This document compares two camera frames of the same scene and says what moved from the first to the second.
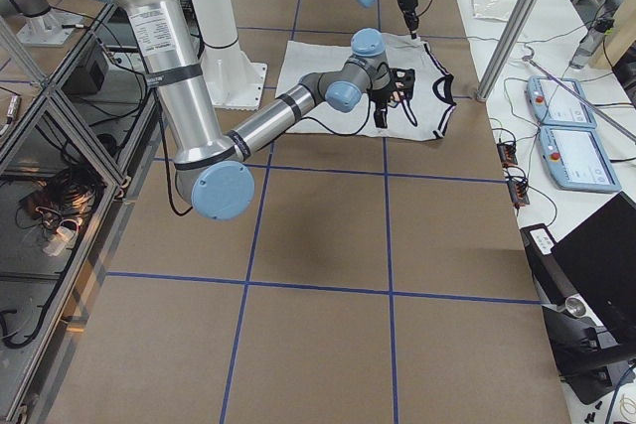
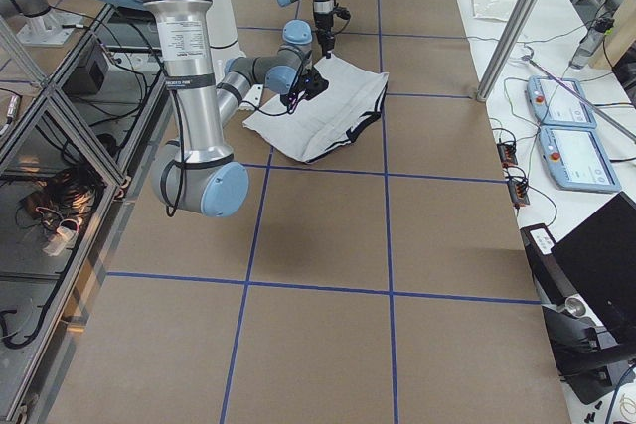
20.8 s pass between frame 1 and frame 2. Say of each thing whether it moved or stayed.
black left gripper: moved
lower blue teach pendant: stayed
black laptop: stayed
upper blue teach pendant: stayed
